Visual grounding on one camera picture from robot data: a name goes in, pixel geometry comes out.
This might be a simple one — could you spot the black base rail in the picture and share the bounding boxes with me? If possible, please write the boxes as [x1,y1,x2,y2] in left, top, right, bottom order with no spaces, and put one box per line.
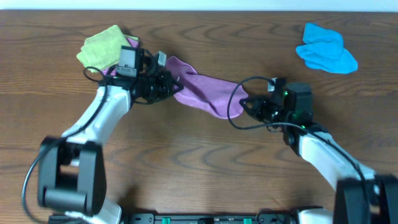
[48,212,327,224]

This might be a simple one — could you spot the bottom green folded cloth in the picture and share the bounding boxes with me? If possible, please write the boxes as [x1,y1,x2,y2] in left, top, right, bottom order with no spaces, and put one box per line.
[124,35,139,42]

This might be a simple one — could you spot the green folded cloth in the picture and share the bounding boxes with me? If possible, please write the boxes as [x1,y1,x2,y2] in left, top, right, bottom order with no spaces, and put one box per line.
[124,35,139,42]
[76,25,131,70]

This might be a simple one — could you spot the blue microfiber cloth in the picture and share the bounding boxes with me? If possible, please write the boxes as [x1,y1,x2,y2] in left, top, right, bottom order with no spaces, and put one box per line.
[295,23,358,75]

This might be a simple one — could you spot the purple folded cloth in stack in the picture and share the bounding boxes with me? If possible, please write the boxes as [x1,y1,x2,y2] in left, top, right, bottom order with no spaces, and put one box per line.
[103,37,139,76]

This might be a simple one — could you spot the purple microfiber cloth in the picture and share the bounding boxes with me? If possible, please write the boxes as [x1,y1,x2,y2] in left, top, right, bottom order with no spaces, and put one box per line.
[165,56,248,119]

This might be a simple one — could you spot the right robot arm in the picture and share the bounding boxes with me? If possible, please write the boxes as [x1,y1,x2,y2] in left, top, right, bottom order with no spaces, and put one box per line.
[239,78,397,223]

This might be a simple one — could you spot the top green folded cloth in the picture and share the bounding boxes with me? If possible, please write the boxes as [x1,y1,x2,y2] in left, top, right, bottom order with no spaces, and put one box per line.
[76,25,131,70]

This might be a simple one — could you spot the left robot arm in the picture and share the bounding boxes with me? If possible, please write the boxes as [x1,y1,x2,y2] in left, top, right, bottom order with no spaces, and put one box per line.
[33,46,183,223]

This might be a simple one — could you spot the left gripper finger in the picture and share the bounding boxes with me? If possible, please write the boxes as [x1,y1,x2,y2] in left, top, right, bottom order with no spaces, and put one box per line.
[149,94,173,105]
[169,75,184,93]

